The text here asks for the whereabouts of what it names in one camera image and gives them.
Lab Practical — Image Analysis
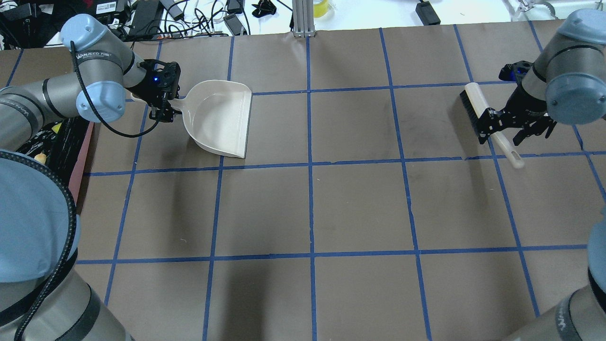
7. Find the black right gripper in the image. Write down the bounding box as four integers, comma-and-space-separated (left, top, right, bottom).
475, 63, 557, 145

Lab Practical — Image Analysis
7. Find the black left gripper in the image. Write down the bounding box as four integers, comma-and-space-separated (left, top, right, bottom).
133, 60, 183, 123

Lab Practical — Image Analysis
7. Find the wooden hand brush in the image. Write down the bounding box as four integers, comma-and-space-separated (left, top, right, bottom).
459, 82, 525, 169

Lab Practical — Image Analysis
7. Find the beige plastic dustpan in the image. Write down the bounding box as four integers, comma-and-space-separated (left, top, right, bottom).
131, 80, 253, 159

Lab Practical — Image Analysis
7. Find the yellow paper ball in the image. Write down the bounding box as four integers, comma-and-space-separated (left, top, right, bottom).
33, 153, 47, 165

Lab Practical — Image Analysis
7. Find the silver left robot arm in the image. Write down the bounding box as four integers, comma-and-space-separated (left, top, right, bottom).
1, 14, 180, 341

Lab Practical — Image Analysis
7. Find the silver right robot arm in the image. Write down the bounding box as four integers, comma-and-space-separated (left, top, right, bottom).
460, 8, 606, 341

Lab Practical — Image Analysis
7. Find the black lined trash bin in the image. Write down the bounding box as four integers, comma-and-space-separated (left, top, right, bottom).
17, 117, 94, 203

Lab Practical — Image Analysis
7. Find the black power adapter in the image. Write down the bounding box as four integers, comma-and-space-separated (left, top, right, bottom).
128, 0, 161, 41

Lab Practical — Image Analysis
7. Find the small black adapter brick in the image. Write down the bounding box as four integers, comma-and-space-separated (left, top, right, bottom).
415, 0, 441, 26

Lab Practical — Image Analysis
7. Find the yellow tape roll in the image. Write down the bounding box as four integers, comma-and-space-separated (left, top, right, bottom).
312, 0, 333, 18

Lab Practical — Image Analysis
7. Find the aluminium frame post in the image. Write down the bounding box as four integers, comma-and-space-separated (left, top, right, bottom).
292, 0, 316, 37

